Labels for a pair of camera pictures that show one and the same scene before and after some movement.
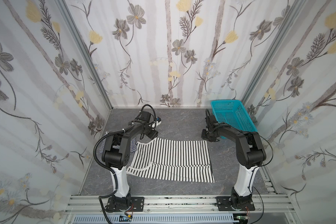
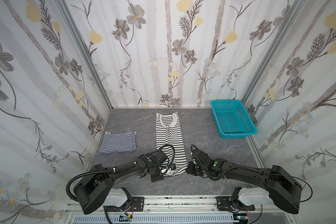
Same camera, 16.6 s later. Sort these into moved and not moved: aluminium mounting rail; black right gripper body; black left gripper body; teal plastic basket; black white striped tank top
Moved: black white striped tank top; black left gripper body; black right gripper body
Not moved: aluminium mounting rail; teal plastic basket
